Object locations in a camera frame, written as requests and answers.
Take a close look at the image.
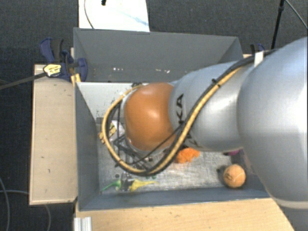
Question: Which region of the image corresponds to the grey metal bin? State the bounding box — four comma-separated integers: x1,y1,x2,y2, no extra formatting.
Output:
73,27,271,212

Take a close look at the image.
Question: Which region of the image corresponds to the orange tennis ball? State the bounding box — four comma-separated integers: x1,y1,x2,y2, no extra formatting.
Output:
222,164,246,189

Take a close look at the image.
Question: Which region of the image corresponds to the pale wood board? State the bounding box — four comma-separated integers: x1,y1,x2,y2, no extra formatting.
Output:
29,64,79,205

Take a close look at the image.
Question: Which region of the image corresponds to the yellow toy animal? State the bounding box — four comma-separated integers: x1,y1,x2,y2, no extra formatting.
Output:
129,179,159,193

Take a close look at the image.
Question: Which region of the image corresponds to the orange fuzzy cloth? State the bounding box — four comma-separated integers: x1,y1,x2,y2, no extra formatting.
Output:
173,147,201,164

